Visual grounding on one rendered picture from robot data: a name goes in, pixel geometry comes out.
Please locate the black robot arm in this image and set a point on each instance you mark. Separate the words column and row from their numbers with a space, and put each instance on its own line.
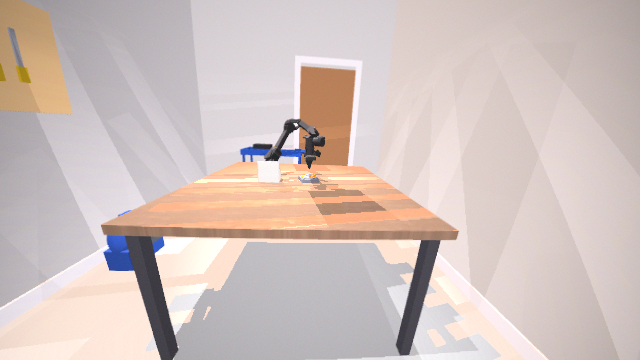
column 313, row 140

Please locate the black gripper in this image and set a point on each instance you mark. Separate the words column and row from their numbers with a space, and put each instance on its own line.
column 309, row 155

